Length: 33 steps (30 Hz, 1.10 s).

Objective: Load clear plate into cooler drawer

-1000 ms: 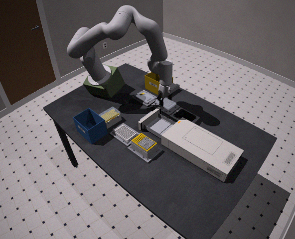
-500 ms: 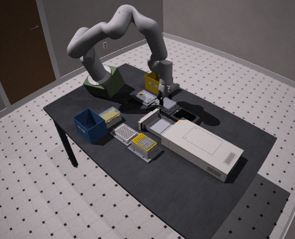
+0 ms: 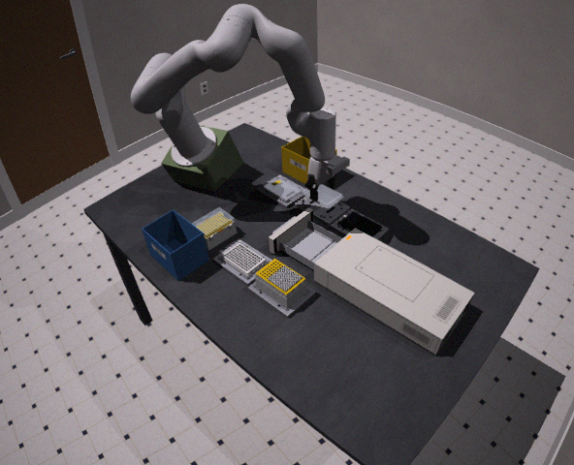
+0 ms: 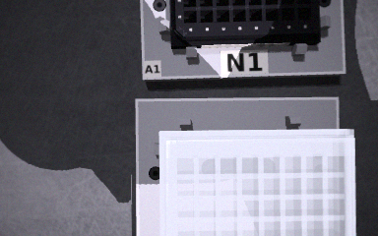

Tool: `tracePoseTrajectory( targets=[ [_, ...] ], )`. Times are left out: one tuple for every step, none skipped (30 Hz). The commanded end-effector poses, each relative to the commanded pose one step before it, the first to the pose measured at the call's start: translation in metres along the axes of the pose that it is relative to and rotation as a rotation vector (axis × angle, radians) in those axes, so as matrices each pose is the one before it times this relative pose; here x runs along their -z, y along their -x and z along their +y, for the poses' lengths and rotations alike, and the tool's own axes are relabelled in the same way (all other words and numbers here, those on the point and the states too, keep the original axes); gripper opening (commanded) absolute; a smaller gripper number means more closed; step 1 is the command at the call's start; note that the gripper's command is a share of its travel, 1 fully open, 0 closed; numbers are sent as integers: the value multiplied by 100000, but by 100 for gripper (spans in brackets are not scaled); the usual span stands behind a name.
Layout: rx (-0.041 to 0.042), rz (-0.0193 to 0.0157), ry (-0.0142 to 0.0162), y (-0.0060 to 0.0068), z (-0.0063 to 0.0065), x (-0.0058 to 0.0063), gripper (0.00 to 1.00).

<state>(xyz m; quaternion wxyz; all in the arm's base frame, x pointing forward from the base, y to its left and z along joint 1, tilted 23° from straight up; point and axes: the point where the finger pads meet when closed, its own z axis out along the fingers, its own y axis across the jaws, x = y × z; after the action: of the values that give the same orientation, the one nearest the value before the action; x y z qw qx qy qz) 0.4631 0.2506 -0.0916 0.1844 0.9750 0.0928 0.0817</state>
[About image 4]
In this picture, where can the black multi-well plate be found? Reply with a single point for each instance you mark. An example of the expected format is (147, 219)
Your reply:
(192, 24)

